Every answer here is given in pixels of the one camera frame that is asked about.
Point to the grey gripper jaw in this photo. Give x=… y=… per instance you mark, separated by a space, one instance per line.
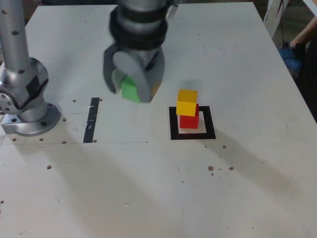
x=108 y=69
x=126 y=63

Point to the green cube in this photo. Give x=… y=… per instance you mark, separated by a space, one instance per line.
x=129 y=91

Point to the yellow cube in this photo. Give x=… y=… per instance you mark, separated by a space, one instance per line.
x=187 y=104

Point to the red cube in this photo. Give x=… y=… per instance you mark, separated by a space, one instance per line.
x=189 y=122

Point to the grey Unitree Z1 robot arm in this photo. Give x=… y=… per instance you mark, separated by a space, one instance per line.
x=138 y=24

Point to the black tape square outline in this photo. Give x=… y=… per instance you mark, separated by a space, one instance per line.
x=210 y=124

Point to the black tape strip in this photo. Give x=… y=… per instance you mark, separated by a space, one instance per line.
x=90 y=121

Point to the blue object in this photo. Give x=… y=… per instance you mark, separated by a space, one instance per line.
x=289 y=59

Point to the person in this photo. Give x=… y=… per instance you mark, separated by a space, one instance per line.
x=307 y=74

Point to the white frame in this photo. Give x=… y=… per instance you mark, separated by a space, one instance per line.
x=272 y=17

